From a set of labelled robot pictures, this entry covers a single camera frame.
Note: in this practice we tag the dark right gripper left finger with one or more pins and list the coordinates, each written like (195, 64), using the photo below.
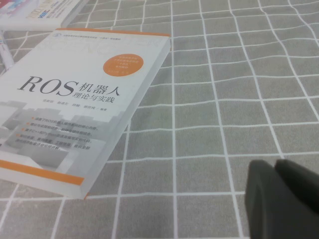
(269, 211)

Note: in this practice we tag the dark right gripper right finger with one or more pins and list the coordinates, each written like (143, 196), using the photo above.
(301, 184)

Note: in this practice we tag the grey white-checked tablecloth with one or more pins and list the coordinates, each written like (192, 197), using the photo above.
(224, 87)

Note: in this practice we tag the white orange ROS textbook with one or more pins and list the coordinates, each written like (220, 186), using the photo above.
(74, 112)

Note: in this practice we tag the white book colourful print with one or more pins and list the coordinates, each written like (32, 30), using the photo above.
(37, 15)

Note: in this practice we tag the white marker red label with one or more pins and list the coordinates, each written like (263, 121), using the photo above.
(5, 54)

